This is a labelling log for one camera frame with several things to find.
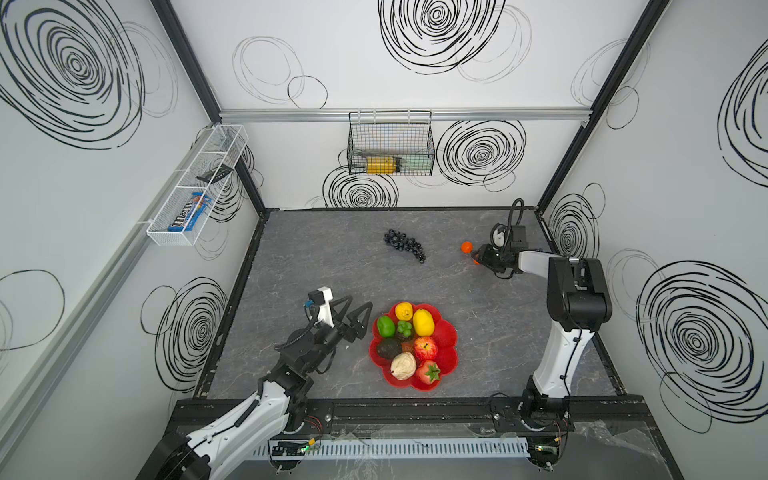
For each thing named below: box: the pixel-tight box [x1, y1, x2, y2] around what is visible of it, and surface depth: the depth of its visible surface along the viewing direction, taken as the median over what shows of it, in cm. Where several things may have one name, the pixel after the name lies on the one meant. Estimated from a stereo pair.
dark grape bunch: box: [384, 229, 426, 264], surface depth 107 cm
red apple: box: [414, 336, 437, 363], surface depth 81 cm
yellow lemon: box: [413, 308, 435, 337], surface depth 86 cm
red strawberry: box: [416, 360, 441, 385], surface depth 77 cm
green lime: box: [377, 315, 395, 338], surface depth 85 cm
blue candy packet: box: [168, 192, 212, 232], surface depth 71 cm
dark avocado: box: [377, 337, 402, 360], surface depth 81 cm
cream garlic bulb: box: [390, 352, 417, 381], surface depth 77 cm
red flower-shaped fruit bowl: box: [369, 301, 459, 392], surface depth 83 cm
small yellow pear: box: [395, 302, 413, 321], surface depth 87 cm
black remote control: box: [196, 163, 234, 184], surface depth 81 cm
